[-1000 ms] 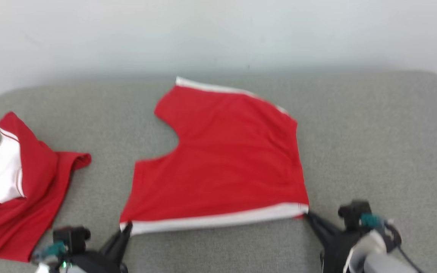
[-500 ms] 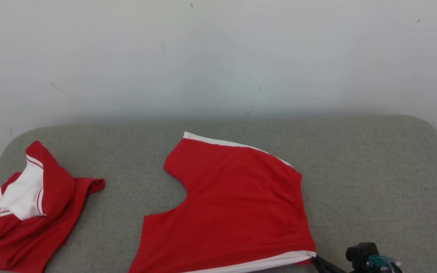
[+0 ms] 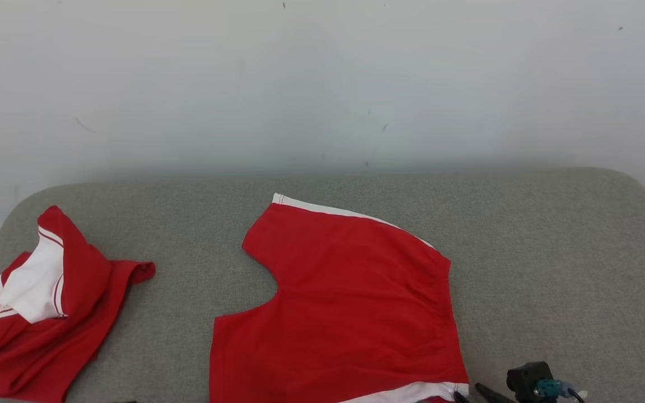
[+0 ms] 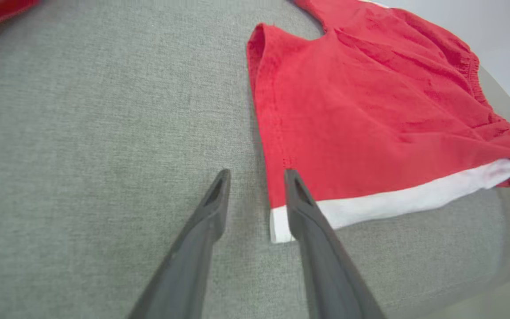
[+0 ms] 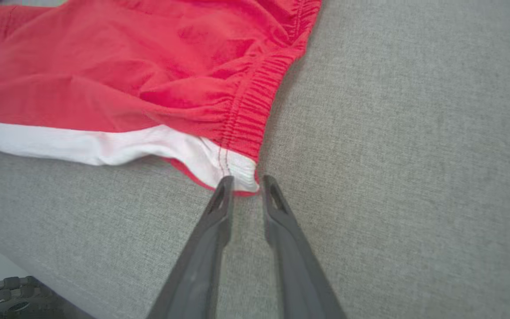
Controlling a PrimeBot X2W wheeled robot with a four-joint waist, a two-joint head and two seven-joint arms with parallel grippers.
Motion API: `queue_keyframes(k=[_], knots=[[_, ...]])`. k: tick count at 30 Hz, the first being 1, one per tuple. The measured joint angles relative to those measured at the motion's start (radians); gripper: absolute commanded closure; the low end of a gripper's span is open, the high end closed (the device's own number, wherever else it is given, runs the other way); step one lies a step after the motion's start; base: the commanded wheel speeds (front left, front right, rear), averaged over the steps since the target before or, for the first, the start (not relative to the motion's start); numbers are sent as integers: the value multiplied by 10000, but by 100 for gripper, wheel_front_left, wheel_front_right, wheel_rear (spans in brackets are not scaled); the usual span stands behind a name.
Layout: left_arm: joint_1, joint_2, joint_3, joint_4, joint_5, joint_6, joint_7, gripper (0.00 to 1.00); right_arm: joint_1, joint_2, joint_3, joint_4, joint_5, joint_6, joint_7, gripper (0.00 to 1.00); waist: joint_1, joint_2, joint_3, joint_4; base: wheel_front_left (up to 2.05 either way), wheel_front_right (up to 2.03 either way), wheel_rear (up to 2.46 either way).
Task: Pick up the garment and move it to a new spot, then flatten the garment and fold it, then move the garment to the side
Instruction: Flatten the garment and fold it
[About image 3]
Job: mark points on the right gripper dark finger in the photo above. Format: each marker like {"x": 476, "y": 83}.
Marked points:
{"x": 461, "y": 398}
{"x": 493, "y": 394}

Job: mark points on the grey fabric sofa cushion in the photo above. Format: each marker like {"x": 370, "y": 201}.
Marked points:
{"x": 552, "y": 268}

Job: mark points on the red basketball jersey white trim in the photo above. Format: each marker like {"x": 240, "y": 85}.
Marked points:
{"x": 87, "y": 291}

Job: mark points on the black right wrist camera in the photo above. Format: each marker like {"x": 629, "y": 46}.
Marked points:
{"x": 527, "y": 380}

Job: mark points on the red shorts with white stripes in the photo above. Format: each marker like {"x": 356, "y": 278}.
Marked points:
{"x": 356, "y": 308}

